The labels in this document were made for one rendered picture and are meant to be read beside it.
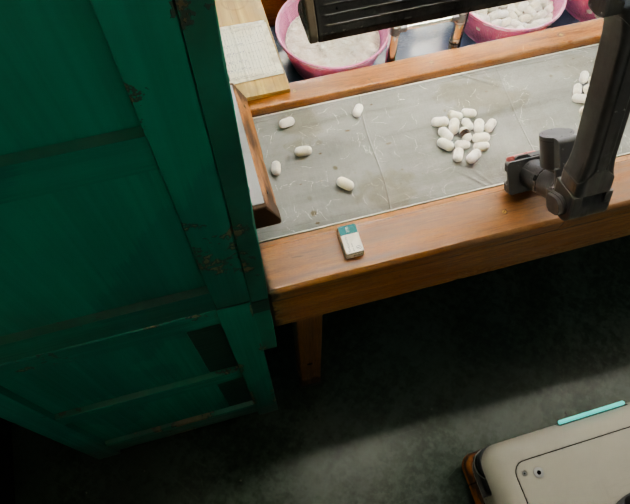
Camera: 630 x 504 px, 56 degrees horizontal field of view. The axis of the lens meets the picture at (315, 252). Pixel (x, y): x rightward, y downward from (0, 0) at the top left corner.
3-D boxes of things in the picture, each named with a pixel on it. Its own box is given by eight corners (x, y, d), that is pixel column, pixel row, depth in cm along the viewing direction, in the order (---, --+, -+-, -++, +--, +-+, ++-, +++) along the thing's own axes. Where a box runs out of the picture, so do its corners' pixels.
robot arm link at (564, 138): (559, 219, 97) (608, 207, 98) (558, 152, 92) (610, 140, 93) (525, 196, 108) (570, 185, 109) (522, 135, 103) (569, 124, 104)
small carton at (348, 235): (363, 255, 110) (364, 250, 108) (345, 259, 110) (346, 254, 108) (354, 227, 113) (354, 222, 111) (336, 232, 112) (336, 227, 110)
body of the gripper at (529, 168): (503, 160, 112) (523, 171, 105) (552, 148, 113) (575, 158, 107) (504, 192, 115) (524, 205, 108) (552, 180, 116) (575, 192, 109)
